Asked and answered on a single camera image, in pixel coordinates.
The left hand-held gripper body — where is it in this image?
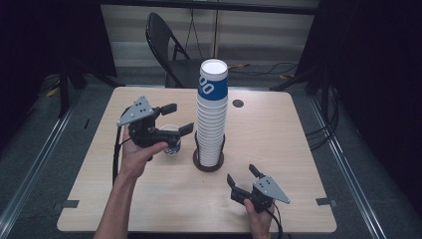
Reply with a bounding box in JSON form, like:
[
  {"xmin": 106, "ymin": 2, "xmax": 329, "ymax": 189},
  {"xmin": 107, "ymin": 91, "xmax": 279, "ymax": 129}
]
[{"xmin": 116, "ymin": 96, "xmax": 161, "ymax": 149}]

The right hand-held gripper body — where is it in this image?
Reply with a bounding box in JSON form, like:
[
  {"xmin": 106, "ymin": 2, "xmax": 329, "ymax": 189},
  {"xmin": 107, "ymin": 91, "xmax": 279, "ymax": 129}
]
[{"xmin": 247, "ymin": 175, "xmax": 292, "ymax": 214}]

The single blue band paper cup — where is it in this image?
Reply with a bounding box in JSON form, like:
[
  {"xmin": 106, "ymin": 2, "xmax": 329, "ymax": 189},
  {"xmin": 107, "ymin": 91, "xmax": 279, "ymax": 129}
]
[{"xmin": 159, "ymin": 123, "xmax": 183, "ymax": 156}]

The black wire cup holder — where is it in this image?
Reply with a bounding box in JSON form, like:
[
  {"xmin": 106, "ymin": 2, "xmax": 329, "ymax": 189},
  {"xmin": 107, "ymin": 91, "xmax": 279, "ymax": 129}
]
[{"xmin": 192, "ymin": 130, "xmax": 227, "ymax": 173}]

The stack of white paper cups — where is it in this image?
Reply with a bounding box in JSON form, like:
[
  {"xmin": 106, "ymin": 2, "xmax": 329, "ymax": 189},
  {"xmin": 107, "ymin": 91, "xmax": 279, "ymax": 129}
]
[{"xmin": 195, "ymin": 58, "xmax": 230, "ymax": 168}]

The person's right hand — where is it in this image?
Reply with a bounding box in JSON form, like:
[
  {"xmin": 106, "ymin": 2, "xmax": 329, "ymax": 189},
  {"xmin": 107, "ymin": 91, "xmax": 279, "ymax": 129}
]
[{"xmin": 243, "ymin": 198, "xmax": 276, "ymax": 236}]

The person's left hand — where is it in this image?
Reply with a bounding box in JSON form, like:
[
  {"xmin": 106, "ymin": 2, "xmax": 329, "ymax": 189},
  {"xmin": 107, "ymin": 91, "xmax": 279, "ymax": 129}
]
[{"xmin": 117, "ymin": 123, "xmax": 170, "ymax": 182}]

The black folding chair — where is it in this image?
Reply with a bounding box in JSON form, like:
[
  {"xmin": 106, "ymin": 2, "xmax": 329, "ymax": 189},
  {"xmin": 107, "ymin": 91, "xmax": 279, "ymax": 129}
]
[{"xmin": 144, "ymin": 12, "xmax": 204, "ymax": 90}]

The black metal stand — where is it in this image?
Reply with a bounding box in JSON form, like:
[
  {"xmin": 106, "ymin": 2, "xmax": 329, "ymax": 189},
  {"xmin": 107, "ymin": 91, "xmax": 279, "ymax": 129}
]
[{"xmin": 57, "ymin": 59, "xmax": 124, "ymax": 120}]

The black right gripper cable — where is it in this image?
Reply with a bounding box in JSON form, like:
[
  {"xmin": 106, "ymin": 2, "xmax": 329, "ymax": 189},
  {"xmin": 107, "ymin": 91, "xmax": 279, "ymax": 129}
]
[{"xmin": 264, "ymin": 201, "xmax": 285, "ymax": 239}]

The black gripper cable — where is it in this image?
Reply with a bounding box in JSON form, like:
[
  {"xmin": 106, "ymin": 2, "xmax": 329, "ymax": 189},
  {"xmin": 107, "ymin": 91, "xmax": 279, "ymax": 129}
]
[
  {"xmin": 264, "ymin": 201, "xmax": 285, "ymax": 239},
  {"xmin": 111, "ymin": 108, "xmax": 132, "ymax": 185}
]

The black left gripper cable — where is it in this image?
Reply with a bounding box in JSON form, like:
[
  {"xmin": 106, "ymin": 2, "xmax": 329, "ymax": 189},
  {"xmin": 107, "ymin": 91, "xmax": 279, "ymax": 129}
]
[{"xmin": 111, "ymin": 108, "xmax": 132, "ymax": 185}]

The black floor cable bundle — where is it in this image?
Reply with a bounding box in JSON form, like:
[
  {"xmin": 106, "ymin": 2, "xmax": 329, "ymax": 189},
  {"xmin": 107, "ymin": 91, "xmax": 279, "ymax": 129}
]
[{"xmin": 304, "ymin": 85, "xmax": 341, "ymax": 152}]

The metal floor rail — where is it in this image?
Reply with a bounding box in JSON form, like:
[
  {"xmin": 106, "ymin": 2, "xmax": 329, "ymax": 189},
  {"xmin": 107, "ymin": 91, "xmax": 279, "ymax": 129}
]
[
  {"xmin": 0, "ymin": 89, "xmax": 85, "ymax": 233},
  {"xmin": 308, "ymin": 96, "xmax": 389, "ymax": 239}
]

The thin black floor cable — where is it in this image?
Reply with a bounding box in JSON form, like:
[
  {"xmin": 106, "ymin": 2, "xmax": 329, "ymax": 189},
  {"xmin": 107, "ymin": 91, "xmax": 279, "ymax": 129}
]
[{"xmin": 228, "ymin": 61, "xmax": 300, "ymax": 78}]

